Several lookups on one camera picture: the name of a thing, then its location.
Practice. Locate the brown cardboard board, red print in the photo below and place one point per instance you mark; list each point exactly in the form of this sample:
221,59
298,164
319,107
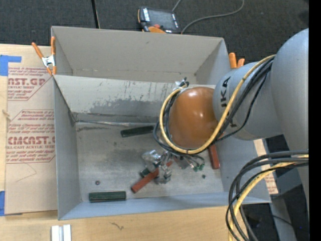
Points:
30,134

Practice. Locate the grey metal bin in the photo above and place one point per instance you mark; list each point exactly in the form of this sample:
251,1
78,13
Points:
113,154

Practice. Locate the dark green flat block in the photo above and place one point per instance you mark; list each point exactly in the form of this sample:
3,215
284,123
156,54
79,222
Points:
144,172
136,131
107,196

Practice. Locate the red-brown flat block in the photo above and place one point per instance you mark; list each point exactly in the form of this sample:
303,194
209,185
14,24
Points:
214,158
144,183

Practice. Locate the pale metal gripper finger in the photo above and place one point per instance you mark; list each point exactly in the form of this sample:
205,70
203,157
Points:
165,176
151,157

